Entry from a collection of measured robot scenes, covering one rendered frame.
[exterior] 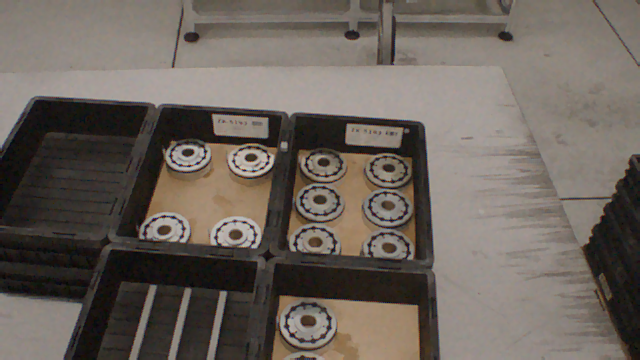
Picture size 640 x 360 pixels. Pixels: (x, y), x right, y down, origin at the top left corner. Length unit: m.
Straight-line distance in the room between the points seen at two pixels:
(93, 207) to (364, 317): 0.62
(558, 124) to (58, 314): 2.33
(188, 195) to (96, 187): 0.21
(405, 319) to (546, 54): 2.50
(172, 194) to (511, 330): 0.78
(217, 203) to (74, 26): 2.37
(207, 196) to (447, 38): 2.29
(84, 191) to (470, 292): 0.87
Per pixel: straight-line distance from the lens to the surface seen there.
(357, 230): 1.31
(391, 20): 2.10
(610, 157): 3.00
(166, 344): 1.18
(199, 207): 1.36
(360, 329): 1.18
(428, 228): 1.22
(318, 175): 1.37
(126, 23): 3.56
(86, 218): 1.40
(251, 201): 1.36
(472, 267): 1.47
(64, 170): 1.51
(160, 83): 1.91
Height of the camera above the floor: 1.84
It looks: 46 degrees down
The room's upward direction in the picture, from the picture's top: 3 degrees clockwise
